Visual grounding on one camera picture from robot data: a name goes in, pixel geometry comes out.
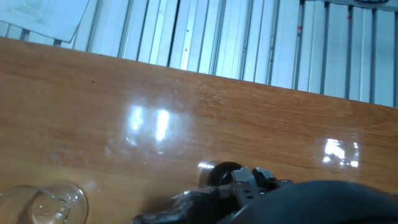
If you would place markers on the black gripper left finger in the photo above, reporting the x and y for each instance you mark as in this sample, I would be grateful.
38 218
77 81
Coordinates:
241 186

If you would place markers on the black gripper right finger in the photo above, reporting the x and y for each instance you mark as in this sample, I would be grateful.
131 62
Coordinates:
270 179

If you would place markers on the brown wooden board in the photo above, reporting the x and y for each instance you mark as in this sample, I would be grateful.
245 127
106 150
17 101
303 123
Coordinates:
93 109

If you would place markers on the clear glass beaker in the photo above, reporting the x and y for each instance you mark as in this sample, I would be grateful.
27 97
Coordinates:
46 205

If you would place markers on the white paper sheet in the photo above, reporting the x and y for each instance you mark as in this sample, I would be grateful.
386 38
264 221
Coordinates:
40 15

